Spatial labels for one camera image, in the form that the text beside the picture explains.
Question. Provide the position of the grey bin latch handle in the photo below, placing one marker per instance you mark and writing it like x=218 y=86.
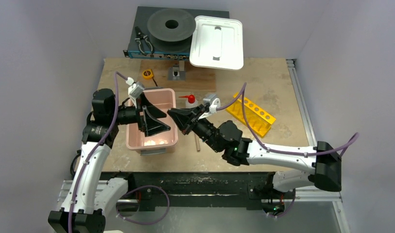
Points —
x=154 y=151

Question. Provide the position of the black handled pliers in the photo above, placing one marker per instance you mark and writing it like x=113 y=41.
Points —
x=142 y=39

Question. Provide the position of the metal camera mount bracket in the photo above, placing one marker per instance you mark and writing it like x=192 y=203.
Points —
x=177 y=72

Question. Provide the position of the pink plastic bin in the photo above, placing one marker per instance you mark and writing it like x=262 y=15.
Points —
x=163 y=99

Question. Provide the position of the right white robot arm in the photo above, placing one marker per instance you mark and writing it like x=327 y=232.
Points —
x=319 y=166

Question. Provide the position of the white plastic bin lid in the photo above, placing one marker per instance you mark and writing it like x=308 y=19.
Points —
x=217 y=43

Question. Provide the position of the yellow test tube rack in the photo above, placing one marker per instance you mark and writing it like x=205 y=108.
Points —
x=259 y=120

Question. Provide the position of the thick wooden dowel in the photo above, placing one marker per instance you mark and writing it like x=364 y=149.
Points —
x=197 y=143

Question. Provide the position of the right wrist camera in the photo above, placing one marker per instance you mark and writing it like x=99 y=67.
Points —
x=213 y=101

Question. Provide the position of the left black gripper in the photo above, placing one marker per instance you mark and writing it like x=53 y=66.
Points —
x=149 y=122

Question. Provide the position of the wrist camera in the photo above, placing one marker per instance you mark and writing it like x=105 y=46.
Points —
x=135 y=89
x=213 y=101

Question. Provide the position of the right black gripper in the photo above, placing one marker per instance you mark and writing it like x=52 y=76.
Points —
x=191 y=120

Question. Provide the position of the yellow tape measure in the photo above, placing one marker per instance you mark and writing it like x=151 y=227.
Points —
x=149 y=75

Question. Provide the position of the dark network switch box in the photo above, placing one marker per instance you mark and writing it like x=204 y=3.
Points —
x=142 y=15

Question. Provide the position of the red capped wash bottle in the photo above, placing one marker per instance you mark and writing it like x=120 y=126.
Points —
x=190 y=101

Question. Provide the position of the grey filament spool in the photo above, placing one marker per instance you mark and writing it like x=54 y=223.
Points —
x=171 y=30

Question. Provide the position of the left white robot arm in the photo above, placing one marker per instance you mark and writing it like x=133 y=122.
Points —
x=84 y=209

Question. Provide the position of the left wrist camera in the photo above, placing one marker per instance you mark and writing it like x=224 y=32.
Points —
x=135 y=89

